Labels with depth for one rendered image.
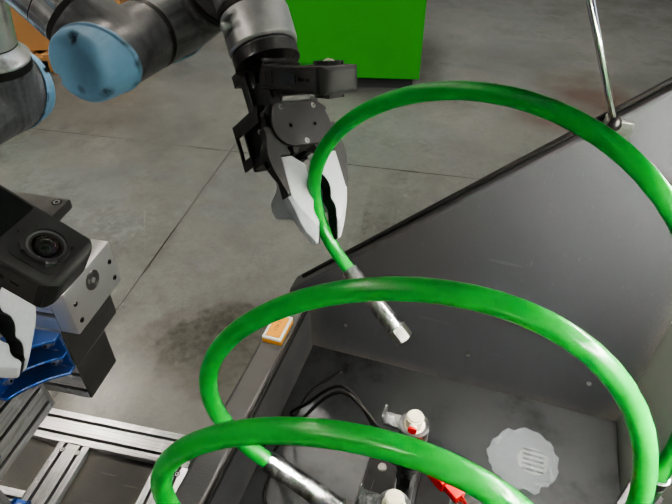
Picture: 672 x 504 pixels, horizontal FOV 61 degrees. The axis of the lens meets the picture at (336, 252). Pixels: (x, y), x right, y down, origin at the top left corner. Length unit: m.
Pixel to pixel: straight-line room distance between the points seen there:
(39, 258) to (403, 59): 3.59
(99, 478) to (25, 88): 1.03
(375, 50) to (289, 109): 3.26
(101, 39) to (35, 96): 0.45
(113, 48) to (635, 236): 0.61
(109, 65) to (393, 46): 3.31
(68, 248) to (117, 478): 1.34
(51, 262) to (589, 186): 0.57
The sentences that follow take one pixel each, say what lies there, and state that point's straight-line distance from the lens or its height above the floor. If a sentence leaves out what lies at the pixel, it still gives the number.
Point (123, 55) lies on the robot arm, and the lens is 0.62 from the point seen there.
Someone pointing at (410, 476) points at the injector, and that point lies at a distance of 0.61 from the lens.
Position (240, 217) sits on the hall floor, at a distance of 2.73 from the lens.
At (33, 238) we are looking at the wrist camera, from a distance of 0.37.
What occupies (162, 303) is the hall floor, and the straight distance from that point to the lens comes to 2.36.
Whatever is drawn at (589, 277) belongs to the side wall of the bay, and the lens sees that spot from 0.81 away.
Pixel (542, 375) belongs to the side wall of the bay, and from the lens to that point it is 0.94.
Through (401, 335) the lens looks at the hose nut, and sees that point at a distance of 0.60.
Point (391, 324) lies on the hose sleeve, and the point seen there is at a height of 1.16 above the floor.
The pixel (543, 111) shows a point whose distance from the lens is 0.40.
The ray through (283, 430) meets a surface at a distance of 0.30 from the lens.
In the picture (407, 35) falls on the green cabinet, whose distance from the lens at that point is 3.82.
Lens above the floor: 1.59
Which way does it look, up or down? 40 degrees down
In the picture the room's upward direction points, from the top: straight up
